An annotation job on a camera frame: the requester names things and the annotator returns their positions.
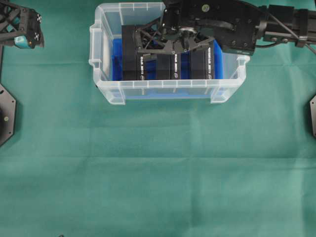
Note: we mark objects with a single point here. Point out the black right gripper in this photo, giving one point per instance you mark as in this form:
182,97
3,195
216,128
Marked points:
232,23

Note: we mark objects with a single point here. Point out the clear plastic storage case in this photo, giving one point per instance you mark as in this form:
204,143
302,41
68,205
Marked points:
106,61

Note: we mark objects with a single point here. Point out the black realsense box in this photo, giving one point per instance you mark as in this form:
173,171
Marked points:
202,64
168,67
133,63

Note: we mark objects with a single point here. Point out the blue cloth in case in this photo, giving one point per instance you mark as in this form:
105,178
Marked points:
151,88

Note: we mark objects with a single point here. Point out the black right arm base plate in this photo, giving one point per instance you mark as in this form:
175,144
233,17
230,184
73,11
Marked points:
313,115

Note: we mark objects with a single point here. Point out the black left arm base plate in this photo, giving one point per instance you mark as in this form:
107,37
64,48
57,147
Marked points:
7,114

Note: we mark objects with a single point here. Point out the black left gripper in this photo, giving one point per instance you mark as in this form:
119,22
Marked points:
30,30

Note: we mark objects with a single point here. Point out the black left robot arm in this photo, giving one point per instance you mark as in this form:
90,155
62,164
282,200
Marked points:
9,21

